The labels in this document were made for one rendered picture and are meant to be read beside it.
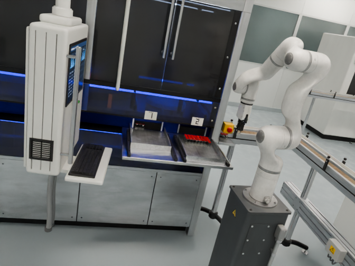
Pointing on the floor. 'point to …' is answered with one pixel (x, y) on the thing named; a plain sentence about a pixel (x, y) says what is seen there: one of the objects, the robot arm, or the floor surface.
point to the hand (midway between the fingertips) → (240, 126)
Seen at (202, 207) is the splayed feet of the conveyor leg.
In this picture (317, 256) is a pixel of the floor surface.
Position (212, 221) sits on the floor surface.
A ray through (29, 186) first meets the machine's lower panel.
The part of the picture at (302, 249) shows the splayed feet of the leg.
